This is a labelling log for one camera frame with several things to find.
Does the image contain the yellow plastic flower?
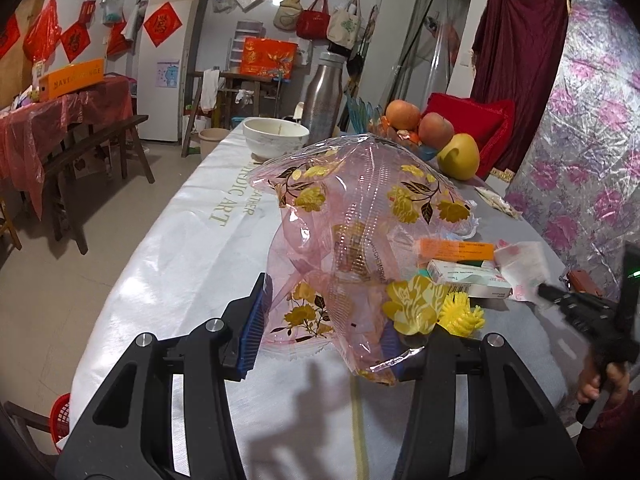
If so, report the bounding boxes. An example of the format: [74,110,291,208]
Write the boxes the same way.
[437,292,485,338]

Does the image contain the orange medicine box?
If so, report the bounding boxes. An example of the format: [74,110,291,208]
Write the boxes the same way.
[416,237,495,262]

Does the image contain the white medicine box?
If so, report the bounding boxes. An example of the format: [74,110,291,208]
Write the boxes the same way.
[426,260,512,299]

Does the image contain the pink floral plastic bag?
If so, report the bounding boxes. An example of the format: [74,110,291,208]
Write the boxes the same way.
[250,134,478,385]

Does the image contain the red trash basket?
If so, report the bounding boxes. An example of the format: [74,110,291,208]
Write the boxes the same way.
[49,393,70,452]

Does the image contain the person right hand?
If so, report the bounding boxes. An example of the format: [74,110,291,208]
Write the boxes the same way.
[576,354,630,408]

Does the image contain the brown leather wallet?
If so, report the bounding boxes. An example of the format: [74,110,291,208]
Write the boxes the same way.
[566,269,604,298]

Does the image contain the floral plastic sheet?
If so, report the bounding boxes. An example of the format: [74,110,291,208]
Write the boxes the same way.
[506,0,639,299]

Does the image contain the white ceramic bowl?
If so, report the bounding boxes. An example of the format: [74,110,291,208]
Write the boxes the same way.
[242,117,309,160]

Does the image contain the white snack packet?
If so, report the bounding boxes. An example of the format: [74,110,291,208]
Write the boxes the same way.
[475,186,521,219]

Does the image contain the beige plastic bucket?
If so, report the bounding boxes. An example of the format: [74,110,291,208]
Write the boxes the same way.
[198,128,230,159]

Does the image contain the yellow pomelo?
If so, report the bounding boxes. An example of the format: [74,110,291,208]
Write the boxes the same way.
[436,133,480,181]

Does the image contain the steel thermos bottle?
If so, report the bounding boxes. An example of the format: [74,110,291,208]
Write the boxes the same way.
[300,52,346,145]

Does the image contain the blue glass fruit bowl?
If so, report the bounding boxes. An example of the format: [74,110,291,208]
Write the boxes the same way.
[346,96,437,162]

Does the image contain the red cushion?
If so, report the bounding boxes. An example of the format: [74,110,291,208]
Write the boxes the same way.
[423,92,515,180]

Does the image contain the red gift box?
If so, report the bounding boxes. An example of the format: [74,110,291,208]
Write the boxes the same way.
[240,37,297,80]

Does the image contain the wooden bench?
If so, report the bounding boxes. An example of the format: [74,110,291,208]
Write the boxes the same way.
[43,115,155,255]

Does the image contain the white refrigerator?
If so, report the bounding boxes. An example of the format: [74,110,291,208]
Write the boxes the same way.
[137,0,208,143]

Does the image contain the red tote bag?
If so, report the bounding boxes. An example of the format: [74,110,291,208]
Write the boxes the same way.
[296,0,331,41]

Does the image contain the dark wooden stool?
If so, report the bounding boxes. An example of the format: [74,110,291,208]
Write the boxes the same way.
[1,401,58,480]

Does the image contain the white green tote bag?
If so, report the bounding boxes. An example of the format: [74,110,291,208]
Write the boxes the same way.
[326,0,361,50]

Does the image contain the red covered side table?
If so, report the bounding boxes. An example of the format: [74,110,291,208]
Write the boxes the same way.
[1,76,132,217]

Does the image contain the red fu paper on fridge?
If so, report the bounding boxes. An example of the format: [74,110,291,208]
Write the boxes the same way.
[143,2,182,48]

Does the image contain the orange long box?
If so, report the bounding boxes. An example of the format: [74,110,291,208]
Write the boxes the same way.
[38,58,104,102]

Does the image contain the red plastic bag on wall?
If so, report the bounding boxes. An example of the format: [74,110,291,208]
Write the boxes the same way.
[23,0,62,63]

